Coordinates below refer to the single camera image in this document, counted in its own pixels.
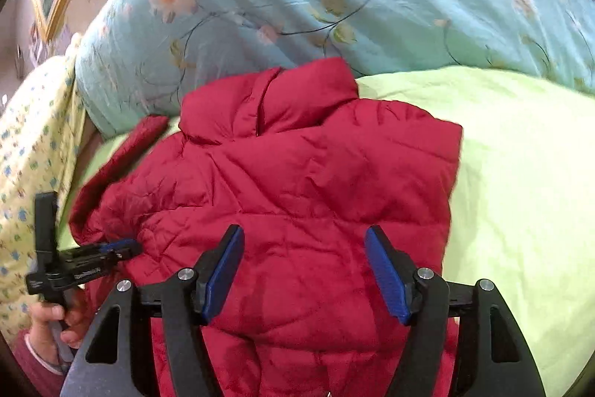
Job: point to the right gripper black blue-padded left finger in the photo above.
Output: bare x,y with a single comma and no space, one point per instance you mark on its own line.
117,357

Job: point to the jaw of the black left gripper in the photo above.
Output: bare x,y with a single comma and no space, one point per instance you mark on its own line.
118,247

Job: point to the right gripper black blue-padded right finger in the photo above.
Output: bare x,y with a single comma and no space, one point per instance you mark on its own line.
492,356

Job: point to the red quilted puffer jacket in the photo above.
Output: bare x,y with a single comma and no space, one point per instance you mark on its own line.
305,166

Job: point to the maroon fleece sleeve forearm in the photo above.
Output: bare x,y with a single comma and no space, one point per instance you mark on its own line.
46,378

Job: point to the person's left hand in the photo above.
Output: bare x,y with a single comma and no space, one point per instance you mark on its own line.
52,323

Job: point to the yellow patterned blanket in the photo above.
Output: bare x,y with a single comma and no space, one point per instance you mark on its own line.
41,133

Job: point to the light green bed sheet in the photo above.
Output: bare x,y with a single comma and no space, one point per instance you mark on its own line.
522,207

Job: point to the teal floral quilt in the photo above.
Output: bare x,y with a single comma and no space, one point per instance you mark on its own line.
141,57

